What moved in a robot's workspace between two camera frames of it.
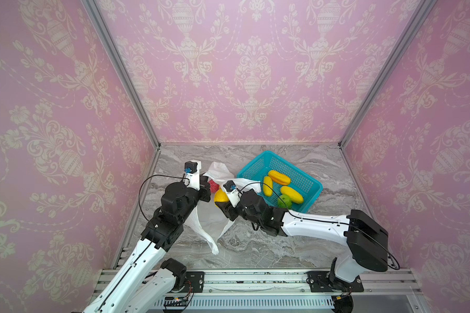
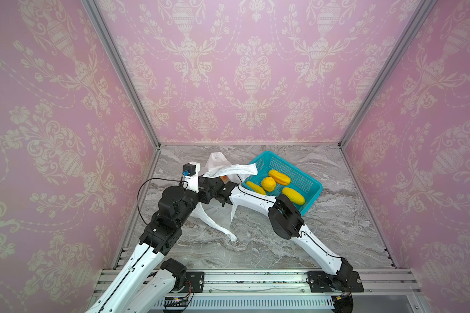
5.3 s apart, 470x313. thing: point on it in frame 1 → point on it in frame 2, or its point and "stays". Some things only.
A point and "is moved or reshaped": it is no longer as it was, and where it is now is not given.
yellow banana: (279, 177) stays
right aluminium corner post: (414, 24) stays
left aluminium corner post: (102, 23) stays
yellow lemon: (220, 196) is moved or reshaped
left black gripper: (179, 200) stays
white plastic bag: (208, 222) → (219, 163)
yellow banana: (267, 182) is moved or reshaped
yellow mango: (295, 196) stays
